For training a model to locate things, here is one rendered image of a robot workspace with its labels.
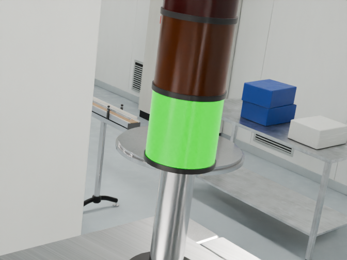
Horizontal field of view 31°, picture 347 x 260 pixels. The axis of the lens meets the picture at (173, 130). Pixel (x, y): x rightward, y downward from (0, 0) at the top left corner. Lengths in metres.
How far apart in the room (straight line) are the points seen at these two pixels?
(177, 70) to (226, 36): 0.04
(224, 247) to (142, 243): 0.07
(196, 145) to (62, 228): 1.89
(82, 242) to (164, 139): 0.15
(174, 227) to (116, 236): 0.11
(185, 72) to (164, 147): 0.05
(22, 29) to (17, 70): 0.13
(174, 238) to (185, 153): 0.07
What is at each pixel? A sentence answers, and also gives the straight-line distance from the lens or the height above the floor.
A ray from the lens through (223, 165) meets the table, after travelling 4.22.
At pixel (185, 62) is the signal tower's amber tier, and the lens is 0.39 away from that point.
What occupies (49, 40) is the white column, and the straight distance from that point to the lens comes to 2.01.
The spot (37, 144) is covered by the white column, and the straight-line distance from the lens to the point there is 2.09.
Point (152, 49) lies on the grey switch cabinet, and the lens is 8.10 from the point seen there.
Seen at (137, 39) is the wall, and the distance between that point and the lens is 9.01.
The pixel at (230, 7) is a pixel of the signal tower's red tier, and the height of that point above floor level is 2.31.
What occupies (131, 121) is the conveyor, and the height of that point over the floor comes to 0.93.
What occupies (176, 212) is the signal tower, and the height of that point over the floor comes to 2.16.
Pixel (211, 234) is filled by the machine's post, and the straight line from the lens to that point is 0.56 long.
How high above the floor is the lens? 2.35
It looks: 17 degrees down
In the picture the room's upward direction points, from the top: 7 degrees clockwise
